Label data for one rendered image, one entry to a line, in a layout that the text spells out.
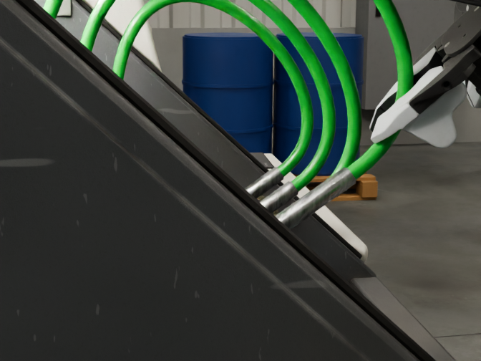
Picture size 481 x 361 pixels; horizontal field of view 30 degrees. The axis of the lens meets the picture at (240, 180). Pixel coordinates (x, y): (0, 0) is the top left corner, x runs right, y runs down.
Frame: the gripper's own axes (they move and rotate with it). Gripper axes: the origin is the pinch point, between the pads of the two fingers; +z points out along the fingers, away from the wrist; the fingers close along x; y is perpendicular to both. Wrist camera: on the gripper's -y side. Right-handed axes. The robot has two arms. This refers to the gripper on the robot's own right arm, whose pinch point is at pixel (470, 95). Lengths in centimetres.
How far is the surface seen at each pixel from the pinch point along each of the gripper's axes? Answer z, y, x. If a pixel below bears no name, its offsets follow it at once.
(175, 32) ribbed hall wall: 25, 20, 636
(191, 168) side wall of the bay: -2, -34, -47
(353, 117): 1.5, -13.9, -4.5
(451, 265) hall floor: 121, 128, 310
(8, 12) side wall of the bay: -10, -42, -47
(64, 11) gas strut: -8.2, -42.4, 18.8
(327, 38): -6.3, -16.7, -4.5
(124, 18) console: -7.2, -35.3, 23.3
